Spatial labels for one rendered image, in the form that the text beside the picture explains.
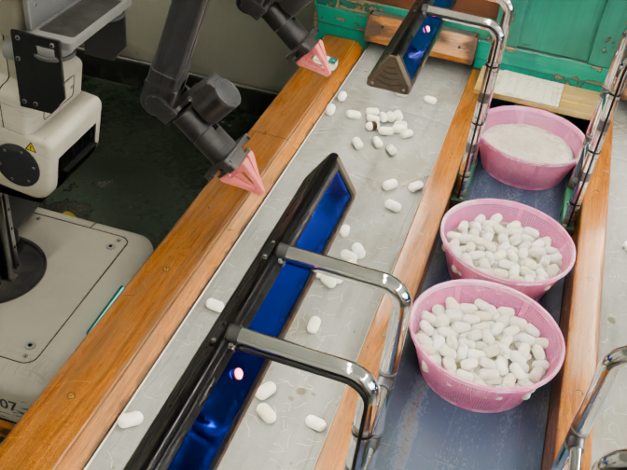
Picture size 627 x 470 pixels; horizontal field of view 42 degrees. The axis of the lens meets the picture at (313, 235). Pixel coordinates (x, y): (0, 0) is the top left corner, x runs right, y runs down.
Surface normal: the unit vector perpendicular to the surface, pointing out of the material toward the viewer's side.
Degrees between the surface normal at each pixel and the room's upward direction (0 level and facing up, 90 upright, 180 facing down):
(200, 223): 0
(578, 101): 0
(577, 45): 90
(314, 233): 58
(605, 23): 90
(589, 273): 0
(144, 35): 90
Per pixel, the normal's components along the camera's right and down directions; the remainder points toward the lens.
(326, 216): 0.85, -0.19
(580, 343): 0.10, -0.78
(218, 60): -0.28, 0.57
